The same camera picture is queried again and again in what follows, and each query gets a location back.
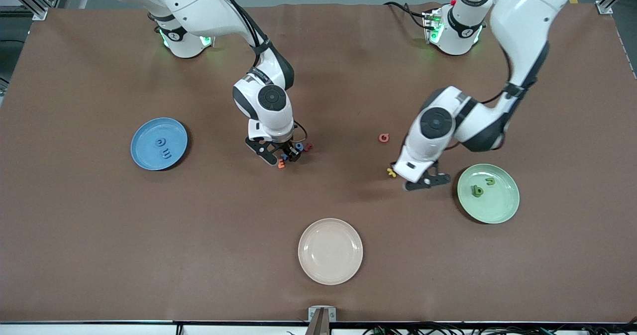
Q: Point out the green small letter b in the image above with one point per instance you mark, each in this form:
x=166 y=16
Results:
x=477 y=191

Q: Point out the blue letter E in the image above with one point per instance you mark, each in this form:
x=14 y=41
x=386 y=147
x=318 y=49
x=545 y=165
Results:
x=164 y=153

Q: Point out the blue capital letter G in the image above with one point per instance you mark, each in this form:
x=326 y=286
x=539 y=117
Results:
x=160 y=142

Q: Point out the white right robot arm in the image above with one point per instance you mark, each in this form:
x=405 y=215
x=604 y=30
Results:
x=199 y=1

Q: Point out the pink letter Q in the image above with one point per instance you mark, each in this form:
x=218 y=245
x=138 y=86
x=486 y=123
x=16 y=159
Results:
x=383 y=137

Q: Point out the green plate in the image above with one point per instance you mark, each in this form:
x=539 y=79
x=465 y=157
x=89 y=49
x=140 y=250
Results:
x=497 y=205

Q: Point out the beige plate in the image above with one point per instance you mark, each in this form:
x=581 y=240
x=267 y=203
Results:
x=330 y=251

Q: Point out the blue plate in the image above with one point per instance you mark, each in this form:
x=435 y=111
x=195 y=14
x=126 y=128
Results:
x=144 y=156

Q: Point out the grey metal bracket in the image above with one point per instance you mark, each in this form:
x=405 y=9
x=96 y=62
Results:
x=332 y=314

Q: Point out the grey metal post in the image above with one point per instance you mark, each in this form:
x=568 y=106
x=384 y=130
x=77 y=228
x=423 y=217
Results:
x=318 y=325

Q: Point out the white table edge rail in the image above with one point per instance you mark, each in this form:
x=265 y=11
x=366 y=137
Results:
x=99 y=330

